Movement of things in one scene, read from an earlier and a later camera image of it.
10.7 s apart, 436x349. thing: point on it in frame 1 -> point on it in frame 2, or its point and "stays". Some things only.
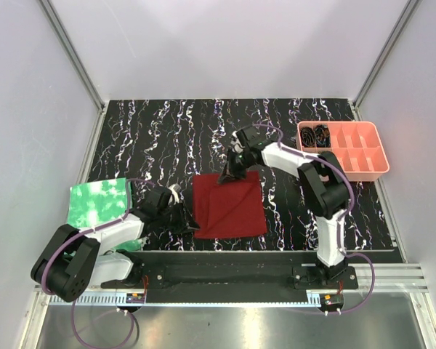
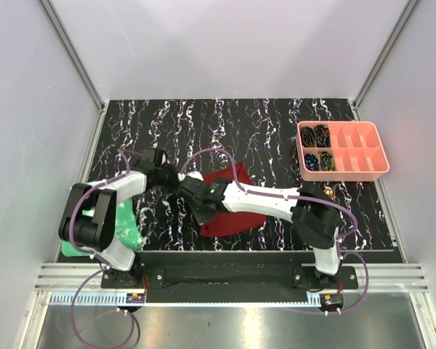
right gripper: x=229 y=171 -> x=200 y=219
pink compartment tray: x=357 y=145 stays
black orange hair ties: x=307 y=137 stays
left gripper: x=189 y=222 -> x=176 y=177
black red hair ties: x=323 y=136 stays
